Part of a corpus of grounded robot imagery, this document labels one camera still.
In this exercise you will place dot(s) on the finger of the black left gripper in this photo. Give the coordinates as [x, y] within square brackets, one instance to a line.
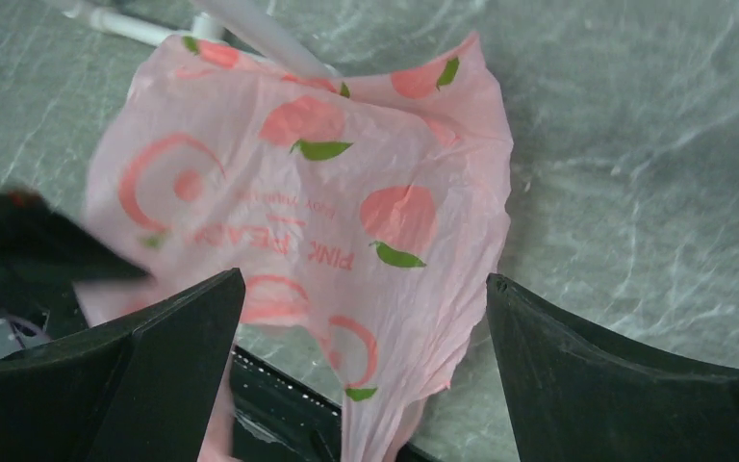
[42, 249]

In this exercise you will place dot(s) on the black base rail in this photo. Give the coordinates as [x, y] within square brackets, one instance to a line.
[279, 419]

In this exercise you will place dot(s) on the pink peach-print plastic bag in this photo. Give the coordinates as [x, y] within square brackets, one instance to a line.
[368, 210]

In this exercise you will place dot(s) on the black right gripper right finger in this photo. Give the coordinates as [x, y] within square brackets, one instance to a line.
[579, 392]

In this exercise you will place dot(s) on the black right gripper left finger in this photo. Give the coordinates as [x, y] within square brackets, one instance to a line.
[139, 388]

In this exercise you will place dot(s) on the white pvc pipe assembly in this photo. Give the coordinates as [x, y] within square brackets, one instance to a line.
[109, 21]

